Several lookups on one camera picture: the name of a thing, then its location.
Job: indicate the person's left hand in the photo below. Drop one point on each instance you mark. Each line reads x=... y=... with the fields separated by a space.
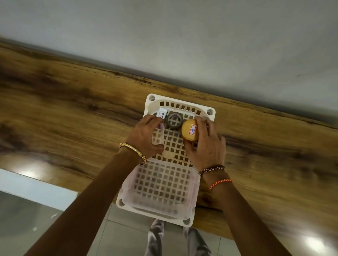
x=142 y=137

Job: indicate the person's right hand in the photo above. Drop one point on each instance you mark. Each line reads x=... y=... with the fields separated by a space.
x=208 y=150

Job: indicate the small white pink packet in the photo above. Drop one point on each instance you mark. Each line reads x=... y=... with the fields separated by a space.
x=161 y=113

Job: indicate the white box under table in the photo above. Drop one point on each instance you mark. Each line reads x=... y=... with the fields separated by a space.
x=31 y=189

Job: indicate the grey tape roll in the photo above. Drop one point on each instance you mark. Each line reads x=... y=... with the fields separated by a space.
x=173 y=120

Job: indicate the person's left forearm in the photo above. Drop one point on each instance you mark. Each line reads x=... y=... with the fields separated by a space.
x=84 y=211

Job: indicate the orange round jar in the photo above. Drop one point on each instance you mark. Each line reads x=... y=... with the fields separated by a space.
x=188 y=131

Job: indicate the white plastic lattice basket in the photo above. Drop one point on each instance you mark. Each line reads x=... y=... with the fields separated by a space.
x=171 y=145

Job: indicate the person's right forearm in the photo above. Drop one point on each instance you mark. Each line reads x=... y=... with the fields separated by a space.
x=243 y=221

